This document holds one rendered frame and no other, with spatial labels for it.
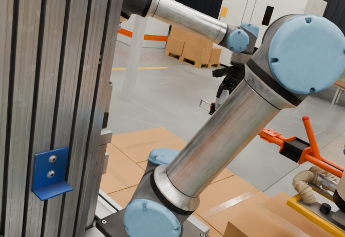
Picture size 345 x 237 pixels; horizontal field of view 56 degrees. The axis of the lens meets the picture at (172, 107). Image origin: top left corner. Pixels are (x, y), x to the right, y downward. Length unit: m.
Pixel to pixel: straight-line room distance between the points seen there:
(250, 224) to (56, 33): 0.90
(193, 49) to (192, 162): 7.85
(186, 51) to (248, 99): 8.01
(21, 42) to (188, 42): 8.02
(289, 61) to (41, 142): 0.48
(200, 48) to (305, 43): 7.78
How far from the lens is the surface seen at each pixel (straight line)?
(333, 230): 1.10
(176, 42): 8.77
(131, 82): 4.79
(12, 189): 0.72
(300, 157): 1.20
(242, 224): 1.21
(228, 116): 0.57
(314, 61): 0.53
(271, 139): 1.24
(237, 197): 2.14
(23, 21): 0.59
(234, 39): 1.10
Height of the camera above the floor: 1.63
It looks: 19 degrees down
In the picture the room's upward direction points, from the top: 13 degrees clockwise
